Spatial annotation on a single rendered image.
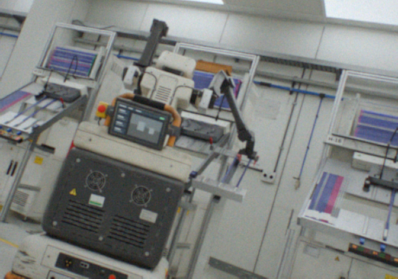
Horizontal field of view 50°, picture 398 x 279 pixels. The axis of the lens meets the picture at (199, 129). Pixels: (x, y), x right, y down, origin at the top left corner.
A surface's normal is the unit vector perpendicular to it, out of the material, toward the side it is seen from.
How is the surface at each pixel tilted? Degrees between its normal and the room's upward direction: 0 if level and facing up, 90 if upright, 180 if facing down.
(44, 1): 90
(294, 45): 90
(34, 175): 90
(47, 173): 90
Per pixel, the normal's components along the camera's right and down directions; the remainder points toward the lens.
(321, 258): -0.34, -0.26
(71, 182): 0.01, -0.16
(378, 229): -0.02, -0.85
